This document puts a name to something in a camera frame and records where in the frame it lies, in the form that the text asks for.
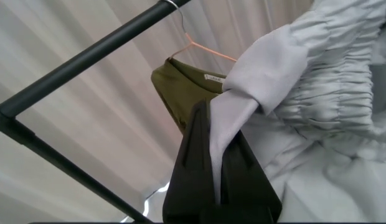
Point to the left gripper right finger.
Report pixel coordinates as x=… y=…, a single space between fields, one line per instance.
x=246 y=186

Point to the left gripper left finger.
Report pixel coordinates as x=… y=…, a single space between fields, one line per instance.
x=190 y=180

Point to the green printed shirt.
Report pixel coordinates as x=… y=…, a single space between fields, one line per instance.
x=180 y=90

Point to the pale grey shorts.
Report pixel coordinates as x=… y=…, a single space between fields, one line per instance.
x=320 y=124

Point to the pink clothes hanger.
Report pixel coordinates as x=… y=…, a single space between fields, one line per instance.
x=208 y=50

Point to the black clothes rack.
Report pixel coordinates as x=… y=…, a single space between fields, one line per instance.
x=71 y=68

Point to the white curtain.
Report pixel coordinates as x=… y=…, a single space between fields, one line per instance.
x=87 y=109

